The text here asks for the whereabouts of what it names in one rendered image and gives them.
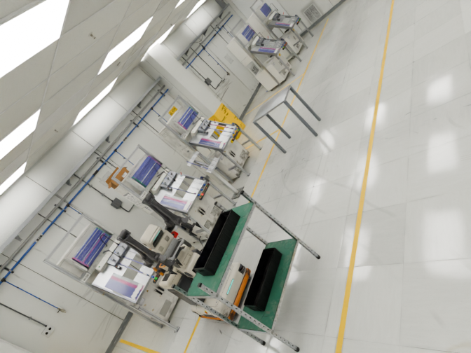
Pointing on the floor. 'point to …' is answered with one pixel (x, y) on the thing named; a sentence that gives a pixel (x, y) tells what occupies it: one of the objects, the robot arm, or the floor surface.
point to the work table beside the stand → (289, 109)
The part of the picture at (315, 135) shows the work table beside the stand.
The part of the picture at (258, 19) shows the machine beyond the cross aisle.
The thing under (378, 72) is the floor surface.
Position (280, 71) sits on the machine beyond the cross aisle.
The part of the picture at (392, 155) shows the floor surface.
